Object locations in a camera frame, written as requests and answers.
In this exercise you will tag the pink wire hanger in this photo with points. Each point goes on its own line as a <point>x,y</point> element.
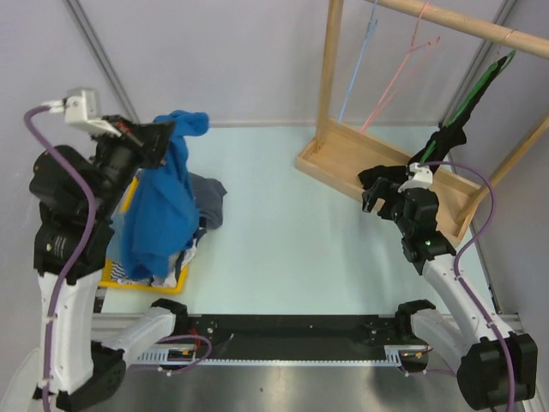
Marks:
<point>417,54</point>

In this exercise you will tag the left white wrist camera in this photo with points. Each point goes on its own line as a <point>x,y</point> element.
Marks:
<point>81,110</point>

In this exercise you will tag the green hanger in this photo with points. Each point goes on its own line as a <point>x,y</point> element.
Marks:
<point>451,134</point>

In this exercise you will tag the wooden clothes rack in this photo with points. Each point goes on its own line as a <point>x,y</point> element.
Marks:
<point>338,152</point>

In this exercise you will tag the black garment on hanger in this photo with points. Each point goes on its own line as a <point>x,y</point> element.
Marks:
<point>395,174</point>

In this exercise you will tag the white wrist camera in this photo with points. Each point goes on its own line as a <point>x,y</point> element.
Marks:
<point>418,177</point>
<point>81,110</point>

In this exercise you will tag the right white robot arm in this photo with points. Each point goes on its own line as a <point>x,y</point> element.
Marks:
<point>494,365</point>

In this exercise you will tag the light blue wire hanger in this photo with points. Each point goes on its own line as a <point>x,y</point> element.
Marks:
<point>370,30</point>

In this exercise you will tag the yellow plastic basket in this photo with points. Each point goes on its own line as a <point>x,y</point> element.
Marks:
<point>128,285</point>

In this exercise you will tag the grey-blue printed t-shirt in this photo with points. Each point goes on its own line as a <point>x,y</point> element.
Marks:
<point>209,195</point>

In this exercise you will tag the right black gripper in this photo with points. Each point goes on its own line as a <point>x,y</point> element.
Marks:
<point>379,190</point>

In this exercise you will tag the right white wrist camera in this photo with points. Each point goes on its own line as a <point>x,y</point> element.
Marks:
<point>418,177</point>

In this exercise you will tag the blue tank top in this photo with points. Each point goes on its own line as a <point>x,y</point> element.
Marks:
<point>163,217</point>

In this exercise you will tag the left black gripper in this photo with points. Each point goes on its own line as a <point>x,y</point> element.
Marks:
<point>151,140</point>

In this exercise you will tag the white garment with stripes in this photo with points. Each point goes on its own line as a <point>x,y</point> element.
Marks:
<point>184,262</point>

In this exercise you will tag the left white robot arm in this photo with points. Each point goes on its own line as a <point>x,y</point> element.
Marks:
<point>77,198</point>

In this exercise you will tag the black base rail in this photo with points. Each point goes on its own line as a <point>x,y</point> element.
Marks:
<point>298,339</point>

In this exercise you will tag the aluminium frame post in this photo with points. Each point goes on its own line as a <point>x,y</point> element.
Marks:
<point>92,40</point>

